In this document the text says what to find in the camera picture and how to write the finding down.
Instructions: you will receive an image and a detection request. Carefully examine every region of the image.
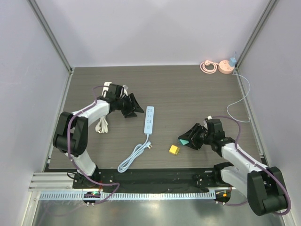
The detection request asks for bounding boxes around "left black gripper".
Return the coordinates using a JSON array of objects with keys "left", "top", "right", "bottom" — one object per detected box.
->
[{"left": 116, "top": 93, "right": 144, "bottom": 118}]

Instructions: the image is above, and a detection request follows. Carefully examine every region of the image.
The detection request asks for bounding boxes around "teal plug adapter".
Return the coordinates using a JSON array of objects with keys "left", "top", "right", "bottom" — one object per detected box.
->
[{"left": 179, "top": 139, "right": 189, "bottom": 145}]

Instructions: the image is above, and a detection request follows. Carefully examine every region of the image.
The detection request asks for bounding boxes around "light blue power strip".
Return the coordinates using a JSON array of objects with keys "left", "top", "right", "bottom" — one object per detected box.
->
[{"left": 117, "top": 106, "right": 155, "bottom": 173}]

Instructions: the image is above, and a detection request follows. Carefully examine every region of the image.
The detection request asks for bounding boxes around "yellow plug adapter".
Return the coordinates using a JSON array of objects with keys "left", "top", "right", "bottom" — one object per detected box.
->
[{"left": 169, "top": 145, "right": 180, "bottom": 155}]

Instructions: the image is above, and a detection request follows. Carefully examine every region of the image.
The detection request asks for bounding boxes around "white power strip with cord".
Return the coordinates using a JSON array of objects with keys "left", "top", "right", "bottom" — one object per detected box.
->
[{"left": 95, "top": 81, "right": 113, "bottom": 135}]

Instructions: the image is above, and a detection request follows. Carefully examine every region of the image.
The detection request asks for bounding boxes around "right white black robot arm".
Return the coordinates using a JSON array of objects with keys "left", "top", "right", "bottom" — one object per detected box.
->
[{"left": 178, "top": 116, "right": 292, "bottom": 216}]

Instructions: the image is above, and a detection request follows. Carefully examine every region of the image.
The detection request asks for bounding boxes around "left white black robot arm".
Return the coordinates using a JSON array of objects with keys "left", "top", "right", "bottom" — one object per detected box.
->
[{"left": 53, "top": 82, "right": 144, "bottom": 188}]

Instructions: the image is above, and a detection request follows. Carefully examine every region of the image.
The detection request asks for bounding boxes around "pink round power socket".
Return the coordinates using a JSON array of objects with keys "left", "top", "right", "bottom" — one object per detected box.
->
[{"left": 199, "top": 59, "right": 235, "bottom": 76}]

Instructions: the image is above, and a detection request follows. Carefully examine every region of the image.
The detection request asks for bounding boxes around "light blue charger plug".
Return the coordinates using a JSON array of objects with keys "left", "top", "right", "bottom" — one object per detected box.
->
[{"left": 229, "top": 57, "right": 237, "bottom": 67}]

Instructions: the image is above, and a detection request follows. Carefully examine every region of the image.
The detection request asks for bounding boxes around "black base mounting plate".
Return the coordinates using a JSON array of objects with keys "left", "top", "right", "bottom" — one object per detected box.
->
[{"left": 72, "top": 167, "right": 233, "bottom": 194}]

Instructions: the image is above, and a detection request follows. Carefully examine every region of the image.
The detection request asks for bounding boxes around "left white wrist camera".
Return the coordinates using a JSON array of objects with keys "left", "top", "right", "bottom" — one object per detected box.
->
[{"left": 123, "top": 85, "right": 128, "bottom": 96}]

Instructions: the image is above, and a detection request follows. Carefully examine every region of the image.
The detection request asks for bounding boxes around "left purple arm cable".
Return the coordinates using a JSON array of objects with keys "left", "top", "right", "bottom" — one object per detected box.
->
[{"left": 67, "top": 85, "right": 121, "bottom": 205}]

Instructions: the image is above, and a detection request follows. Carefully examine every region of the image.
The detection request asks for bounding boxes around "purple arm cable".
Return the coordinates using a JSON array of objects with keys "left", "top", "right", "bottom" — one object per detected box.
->
[
  {"left": 67, "top": 85, "right": 121, "bottom": 205},
  {"left": 211, "top": 114, "right": 292, "bottom": 216}
]

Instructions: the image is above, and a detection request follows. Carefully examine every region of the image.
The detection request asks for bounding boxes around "white slotted cable duct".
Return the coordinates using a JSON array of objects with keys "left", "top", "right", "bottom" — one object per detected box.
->
[{"left": 40, "top": 191, "right": 216, "bottom": 201}]

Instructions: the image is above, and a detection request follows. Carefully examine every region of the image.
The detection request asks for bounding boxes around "white charger cable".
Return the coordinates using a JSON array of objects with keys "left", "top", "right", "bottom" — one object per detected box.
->
[{"left": 226, "top": 51, "right": 251, "bottom": 123}]

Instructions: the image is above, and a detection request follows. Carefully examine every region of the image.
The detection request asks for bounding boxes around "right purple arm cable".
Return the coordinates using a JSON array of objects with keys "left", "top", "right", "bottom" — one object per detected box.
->
[{"left": 211, "top": 114, "right": 292, "bottom": 216}]

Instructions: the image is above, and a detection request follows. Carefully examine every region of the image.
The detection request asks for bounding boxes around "left aluminium frame post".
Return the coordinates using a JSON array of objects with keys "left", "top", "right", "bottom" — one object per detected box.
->
[{"left": 27, "top": 0, "right": 73, "bottom": 74}]

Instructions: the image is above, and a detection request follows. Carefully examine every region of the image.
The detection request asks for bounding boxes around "aluminium frame post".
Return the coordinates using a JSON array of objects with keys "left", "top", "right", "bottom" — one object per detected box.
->
[
  {"left": 236, "top": 0, "right": 278, "bottom": 69},
  {"left": 27, "top": 0, "right": 73, "bottom": 74}
]

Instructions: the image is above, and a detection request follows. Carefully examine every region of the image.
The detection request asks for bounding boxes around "right aluminium frame post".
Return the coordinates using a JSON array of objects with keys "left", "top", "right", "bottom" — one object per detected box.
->
[{"left": 236, "top": 0, "right": 278, "bottom": 69}]

